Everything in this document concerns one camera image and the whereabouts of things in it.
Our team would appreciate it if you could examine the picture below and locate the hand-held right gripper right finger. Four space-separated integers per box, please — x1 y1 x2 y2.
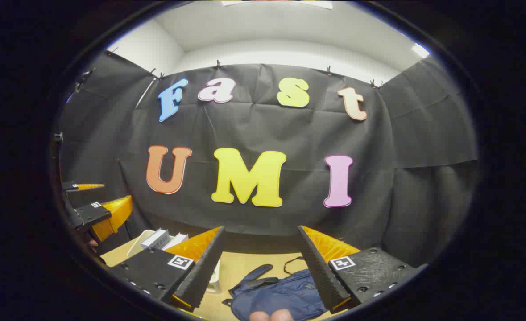
297 225 428 314

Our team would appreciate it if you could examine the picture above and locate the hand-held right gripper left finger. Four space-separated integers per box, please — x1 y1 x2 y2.
109 226 226 313

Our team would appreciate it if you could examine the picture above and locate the navy blue schoolbag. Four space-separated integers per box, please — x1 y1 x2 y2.
222 256 330 321

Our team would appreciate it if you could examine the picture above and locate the white plastic bookshelf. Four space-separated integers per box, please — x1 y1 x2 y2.
127 229 221 295

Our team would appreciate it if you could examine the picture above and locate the row of black clips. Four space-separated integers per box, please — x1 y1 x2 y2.
107 47 384 89

